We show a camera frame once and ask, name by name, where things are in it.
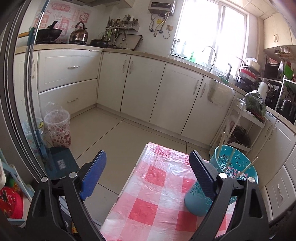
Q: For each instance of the black pan on shelf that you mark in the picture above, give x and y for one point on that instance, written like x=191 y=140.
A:
x=240 y=136

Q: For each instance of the blue dustpan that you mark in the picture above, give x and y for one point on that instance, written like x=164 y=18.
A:
x=60 y=163

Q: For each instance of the upper wall cabinet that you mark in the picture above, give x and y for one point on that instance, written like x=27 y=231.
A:
x=277 y=32

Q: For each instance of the bag of green vegetables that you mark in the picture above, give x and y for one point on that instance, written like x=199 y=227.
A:
x=255 y=103

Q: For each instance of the blue perforated plastic basket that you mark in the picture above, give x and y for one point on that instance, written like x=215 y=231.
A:
x=203 y=192

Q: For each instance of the wall utensil rack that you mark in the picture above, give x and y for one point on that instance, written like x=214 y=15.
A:
x=120 y=32

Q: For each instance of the stacked dishes and pots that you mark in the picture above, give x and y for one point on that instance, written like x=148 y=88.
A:
x=247 y=77

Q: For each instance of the white shelf rack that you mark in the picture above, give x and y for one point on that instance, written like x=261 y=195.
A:
x=238 y=115

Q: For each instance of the floral patterned trash bin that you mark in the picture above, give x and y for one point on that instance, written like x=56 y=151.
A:
x=58 y=126

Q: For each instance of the wall water heater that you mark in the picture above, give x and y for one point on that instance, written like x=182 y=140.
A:
x=162 y=7

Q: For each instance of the black wok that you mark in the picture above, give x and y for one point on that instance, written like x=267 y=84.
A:
x=48 y=35

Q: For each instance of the black frying pan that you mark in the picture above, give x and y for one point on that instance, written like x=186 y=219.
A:
x=99 y=43

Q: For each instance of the white thermos jug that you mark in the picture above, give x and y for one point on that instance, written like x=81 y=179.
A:
x=264 y=88

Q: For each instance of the copper kettle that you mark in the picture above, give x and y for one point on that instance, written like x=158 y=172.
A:
x=79 y=35

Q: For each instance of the red white checkered tablecloth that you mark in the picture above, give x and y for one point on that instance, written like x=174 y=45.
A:
x=151 y=204

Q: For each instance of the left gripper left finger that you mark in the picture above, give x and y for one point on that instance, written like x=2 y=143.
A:
x=45 y=220

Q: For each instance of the white kitchen cabinets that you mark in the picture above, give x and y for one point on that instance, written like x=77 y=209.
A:
x=157 y=92

